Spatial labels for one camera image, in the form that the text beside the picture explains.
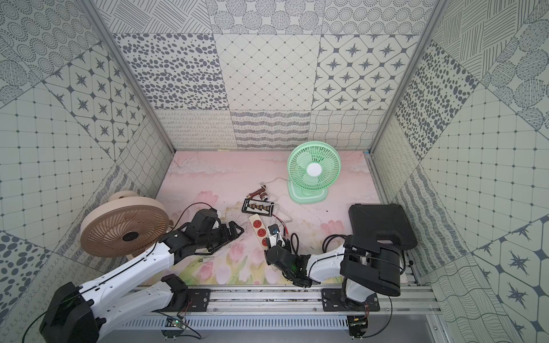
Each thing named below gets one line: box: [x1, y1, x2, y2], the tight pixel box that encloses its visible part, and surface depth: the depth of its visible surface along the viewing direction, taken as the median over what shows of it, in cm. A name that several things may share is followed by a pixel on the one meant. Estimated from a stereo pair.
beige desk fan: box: [80, 190, 174, 261], surface depth 65 cm
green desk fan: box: [286, 140, 343, 205], surface depth 85 cm
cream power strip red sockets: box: [248, 213, 269, 251], surface depth 91 cm
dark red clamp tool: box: [245, 184, 269, 201], surface depth 103 cm
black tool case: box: [348, 203, 418, 251], surface depth 90 cm
